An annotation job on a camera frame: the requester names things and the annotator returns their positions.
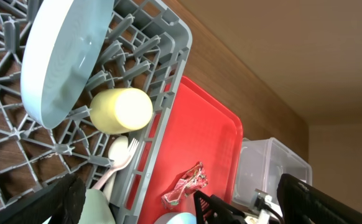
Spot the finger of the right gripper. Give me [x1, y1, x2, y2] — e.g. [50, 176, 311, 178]
[193, 190, 246, 224]

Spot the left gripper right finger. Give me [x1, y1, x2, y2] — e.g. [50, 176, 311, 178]
[277, 174, 362, 224]

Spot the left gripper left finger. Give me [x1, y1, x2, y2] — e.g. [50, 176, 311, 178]
[0, 174, 86, 224]

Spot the light green bowl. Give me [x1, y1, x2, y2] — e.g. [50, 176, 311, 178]
[37, 189, 116, 224]

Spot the small blue food bowl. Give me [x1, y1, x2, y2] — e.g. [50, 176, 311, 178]
[154, 212, 197, 224]

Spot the white plastic spoon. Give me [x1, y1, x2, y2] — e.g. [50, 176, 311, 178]
[101, 135, 129, 203]

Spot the white plastic fork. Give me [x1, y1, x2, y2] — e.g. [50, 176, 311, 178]
[92, 138, 139, 190]

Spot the yellow plastic cup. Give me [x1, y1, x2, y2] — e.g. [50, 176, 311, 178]
[90, 88, 153, 134]

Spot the light blue plate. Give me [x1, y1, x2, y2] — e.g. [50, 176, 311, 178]
[21, 0, 114, 129]

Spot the grey dishwasher rack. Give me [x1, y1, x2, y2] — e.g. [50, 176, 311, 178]
[0, 0, 192, 223]

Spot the red snack wrapper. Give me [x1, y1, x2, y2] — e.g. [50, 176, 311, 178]
[161, 162, 208, 209]

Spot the clear plastic bin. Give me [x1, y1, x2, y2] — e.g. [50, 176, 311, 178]
[232, 138, 313, 208]

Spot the red plastic tray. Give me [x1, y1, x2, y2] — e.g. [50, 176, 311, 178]
[124, 77, 243, 223]

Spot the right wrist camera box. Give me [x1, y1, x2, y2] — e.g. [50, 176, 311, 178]
[244, 189, 284, 224]

